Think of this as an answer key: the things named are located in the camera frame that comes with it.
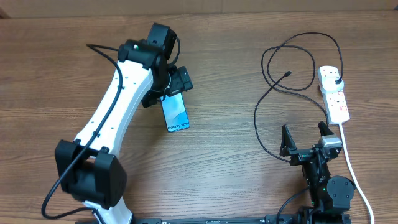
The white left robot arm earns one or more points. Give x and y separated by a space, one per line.
145 74

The white charger plug adapter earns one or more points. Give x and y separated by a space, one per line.
331 85

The white power strip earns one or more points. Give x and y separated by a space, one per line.
335 103

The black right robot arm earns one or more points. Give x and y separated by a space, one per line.
330 195

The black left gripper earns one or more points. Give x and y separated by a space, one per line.
180 81

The Samsung Galaxy smartphone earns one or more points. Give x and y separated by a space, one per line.
175 113

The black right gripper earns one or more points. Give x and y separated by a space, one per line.
287 149

